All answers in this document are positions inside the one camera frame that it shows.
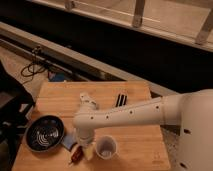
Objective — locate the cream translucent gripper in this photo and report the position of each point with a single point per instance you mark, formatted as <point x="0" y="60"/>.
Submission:
<point x="88" y="152"/>

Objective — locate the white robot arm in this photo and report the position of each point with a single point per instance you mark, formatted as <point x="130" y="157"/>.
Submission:
<point x="193" y="112"/>

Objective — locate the dark ceramic patterned bowl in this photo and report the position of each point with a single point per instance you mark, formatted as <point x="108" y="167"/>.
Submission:
<point x="45" y="133"/>

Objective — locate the white plastic cup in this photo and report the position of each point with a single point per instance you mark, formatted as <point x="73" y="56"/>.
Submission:
<point x="106" y="147"/>

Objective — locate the blue sponge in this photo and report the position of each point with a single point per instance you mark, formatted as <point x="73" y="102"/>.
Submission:
<point x="69" y="141"/>

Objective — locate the white tube bottle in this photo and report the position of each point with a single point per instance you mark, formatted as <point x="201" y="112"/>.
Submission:
<point x="87" y="102"/>

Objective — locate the black chair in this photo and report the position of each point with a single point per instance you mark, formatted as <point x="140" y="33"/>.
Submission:
<point x="15" y="102"/>

